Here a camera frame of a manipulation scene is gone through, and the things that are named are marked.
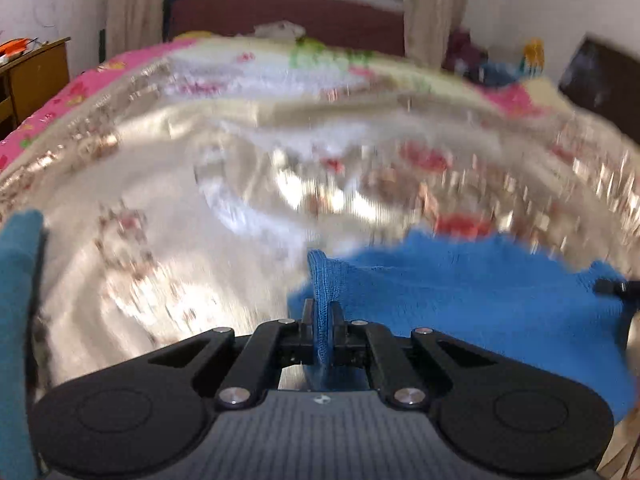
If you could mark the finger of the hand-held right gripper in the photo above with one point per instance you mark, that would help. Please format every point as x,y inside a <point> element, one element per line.
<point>610,287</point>

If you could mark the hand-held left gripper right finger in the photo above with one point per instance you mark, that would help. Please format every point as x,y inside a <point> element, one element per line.
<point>337,330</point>

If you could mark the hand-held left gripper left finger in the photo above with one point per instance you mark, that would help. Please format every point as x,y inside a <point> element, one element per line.
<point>309,330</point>

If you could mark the blue striped knit sweater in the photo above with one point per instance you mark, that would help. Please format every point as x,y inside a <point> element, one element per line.
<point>475,300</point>

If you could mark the blue clothes pile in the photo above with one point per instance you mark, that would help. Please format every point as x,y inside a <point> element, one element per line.
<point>500,74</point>

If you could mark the purple clothes pile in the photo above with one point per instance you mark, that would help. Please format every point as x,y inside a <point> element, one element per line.
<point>465,52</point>

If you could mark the shiny floral satin blanket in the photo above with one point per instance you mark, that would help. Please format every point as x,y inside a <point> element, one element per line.
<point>250,175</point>

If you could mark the yellow toy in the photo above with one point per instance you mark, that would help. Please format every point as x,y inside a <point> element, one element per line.
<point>533,56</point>

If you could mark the teal knit garment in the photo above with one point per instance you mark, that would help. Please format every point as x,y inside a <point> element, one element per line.
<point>17,335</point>

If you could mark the white crumpled cloth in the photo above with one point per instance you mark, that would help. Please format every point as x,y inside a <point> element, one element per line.
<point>280,30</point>

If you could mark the dark red headboard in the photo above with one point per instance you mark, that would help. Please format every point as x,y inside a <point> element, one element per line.
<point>300,12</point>

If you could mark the pink floral bed sheet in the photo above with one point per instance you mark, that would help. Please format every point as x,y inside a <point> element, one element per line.
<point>75,100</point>

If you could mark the beige curtain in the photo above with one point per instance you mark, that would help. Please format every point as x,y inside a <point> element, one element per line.
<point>435,7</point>
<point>135,2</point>

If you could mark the wooden side cabinet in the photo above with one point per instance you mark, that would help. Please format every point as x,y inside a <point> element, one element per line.
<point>35,77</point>

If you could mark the orange object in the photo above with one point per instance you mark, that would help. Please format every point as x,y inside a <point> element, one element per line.
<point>12,47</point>

